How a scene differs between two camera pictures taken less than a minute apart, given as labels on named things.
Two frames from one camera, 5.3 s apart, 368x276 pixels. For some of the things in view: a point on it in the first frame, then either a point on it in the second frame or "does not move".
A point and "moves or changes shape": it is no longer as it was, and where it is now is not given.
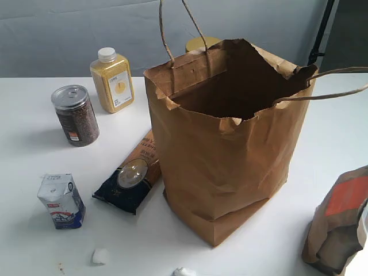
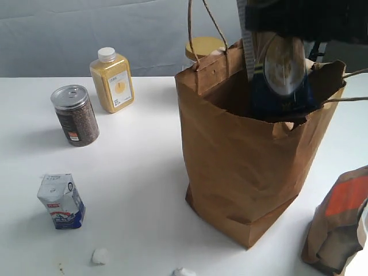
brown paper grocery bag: [229, 121] moves or changes shape
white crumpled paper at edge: [183, 271] does not move
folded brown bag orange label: [332, 241] does not move
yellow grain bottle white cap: [111, 76] does not move
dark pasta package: [127, 187] -> [282, 82]
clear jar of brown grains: [77, 115] does not move
